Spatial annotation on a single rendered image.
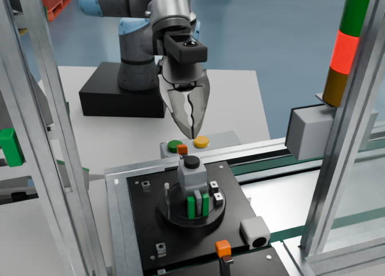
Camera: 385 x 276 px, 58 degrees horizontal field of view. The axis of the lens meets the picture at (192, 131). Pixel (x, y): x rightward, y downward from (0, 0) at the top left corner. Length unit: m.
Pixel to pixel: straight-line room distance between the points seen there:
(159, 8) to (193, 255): 0.44
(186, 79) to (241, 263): 0.34
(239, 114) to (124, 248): 0.70
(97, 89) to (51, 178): 0.90
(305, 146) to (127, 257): 0.38
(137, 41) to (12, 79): 0.88
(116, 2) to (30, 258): 0.57
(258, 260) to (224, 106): 0.72
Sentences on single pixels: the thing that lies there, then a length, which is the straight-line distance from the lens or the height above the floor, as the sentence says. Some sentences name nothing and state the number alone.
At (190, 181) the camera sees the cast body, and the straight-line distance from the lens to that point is 0.65.
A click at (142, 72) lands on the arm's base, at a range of 1.19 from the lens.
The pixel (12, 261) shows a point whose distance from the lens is 0.88.
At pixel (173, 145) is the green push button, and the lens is 0.89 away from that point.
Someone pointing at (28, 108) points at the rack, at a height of 1.37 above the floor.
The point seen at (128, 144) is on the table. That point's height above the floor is 0.86.
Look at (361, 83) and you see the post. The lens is 0.49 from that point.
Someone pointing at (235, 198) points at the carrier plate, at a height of 0.97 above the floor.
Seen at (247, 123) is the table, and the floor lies 0.86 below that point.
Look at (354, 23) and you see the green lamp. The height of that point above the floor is 1.38.
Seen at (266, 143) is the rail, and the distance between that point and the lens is 0.93.
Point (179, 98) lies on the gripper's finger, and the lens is 0.60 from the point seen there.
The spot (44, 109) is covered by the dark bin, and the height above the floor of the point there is 1.26.
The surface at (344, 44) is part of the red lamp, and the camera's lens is 0.49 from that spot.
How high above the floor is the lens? 1.51
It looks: 35 degrees down
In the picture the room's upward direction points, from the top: straight up
